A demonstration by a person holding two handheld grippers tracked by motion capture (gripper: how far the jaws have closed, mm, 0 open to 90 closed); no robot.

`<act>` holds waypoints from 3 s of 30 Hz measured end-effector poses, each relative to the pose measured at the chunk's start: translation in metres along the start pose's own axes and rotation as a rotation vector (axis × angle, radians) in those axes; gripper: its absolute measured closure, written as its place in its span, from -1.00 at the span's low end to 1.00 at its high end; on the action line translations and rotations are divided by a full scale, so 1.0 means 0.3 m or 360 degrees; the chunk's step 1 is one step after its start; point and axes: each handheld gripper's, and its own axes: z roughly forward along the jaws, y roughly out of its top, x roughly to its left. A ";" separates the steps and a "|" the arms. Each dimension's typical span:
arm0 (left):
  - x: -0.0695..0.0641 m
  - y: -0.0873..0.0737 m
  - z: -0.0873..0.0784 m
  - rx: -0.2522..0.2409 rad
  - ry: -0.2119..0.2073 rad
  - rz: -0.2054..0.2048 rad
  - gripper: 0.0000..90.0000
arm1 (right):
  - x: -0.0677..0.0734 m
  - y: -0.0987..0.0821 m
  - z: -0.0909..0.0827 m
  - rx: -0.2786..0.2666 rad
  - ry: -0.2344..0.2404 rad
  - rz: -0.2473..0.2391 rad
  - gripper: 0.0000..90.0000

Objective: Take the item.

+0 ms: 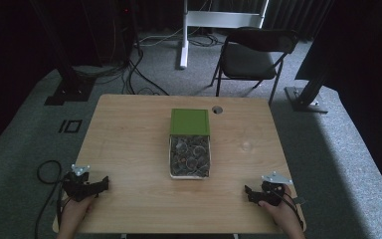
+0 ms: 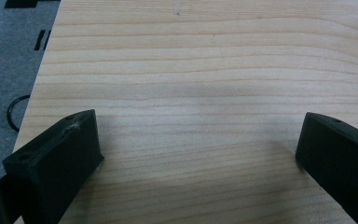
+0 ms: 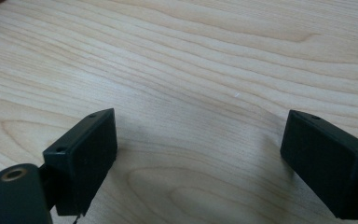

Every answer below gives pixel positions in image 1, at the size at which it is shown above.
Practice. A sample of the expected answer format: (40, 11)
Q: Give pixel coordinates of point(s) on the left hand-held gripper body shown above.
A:
(76, 187)

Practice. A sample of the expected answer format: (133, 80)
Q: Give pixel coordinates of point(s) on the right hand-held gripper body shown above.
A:
(273, 191)

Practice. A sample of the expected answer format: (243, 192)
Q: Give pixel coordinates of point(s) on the person's left hand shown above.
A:
(76, 209)

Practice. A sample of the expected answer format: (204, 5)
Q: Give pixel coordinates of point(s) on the person's right hand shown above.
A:
(280, 214)

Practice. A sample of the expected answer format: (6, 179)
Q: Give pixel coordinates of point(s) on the black floor tape marking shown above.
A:
(70, 126)

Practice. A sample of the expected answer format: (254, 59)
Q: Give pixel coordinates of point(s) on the white tray of dark pieces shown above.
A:
(189, 156)

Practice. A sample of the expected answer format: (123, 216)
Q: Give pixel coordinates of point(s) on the green box sleeve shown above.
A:
(189, 121)

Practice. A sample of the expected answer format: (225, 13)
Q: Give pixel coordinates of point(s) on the black metal stand with base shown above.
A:
(306, 94)
(68, 83)

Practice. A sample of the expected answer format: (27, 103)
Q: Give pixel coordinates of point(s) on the black folding chair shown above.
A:
(250, 59)

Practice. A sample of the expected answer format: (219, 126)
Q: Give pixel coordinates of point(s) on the white metal stand frame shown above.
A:
(192, 23)

